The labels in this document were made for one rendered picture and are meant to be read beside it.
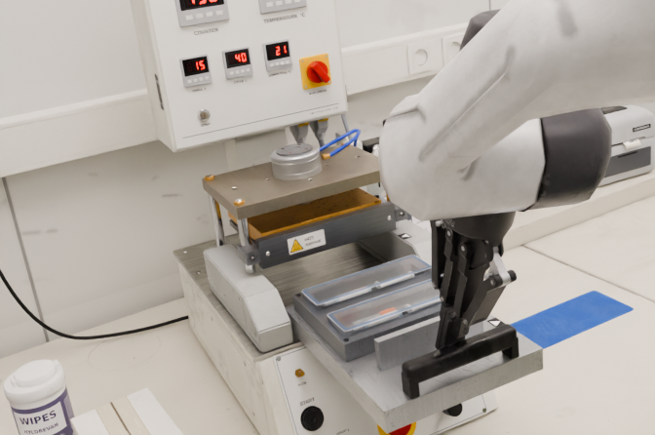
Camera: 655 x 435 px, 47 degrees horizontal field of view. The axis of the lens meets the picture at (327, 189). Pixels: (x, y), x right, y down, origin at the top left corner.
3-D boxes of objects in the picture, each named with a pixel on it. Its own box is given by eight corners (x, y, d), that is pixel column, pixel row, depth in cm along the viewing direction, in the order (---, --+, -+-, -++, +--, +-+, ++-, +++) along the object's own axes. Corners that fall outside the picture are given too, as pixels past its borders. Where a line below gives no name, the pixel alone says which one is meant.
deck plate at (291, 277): (173, 254, 145) (172, 250, 145) (335, 209, 158) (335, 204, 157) (255, 362, 105) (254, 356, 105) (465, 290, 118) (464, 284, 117)
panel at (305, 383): (309, 488, 104) (271, 356, 106) (488, 412, 115) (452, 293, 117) (314, 491, 102) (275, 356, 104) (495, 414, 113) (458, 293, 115)
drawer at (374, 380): (287, 331, 110) (279, 282, 108) (416, 287, 118) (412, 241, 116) (387, 440, 84) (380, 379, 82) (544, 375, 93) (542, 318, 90)
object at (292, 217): (229, 224, 129) (220, 172, 126) (345, 193, 137) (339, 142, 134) (265, 258, 114) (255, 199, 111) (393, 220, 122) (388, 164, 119)
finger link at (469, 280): (490, 228, 79) (499, 236, 78) (475, 306, 86) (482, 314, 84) (458, 239, 77) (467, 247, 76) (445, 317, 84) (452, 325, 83)
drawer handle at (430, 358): (402, 391, 86) (399, 361, 85) (509, 349, 92) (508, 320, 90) (411, 400, 84) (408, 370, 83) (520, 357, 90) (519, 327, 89)
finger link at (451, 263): (453, 234, 78) (446, 225, 79) (438, 308, 85) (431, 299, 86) (485, 223, 80) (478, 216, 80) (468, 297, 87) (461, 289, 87)
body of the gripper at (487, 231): (426, 172, 76) (416, 241, 82) (475, 221, 71) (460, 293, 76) (487, 155, 79) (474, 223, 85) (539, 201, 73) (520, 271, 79)
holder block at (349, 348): (294, 310, 108) (291, 294, 107) (414, 270, 115) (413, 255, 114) (346, 362, 93) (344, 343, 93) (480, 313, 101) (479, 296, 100)
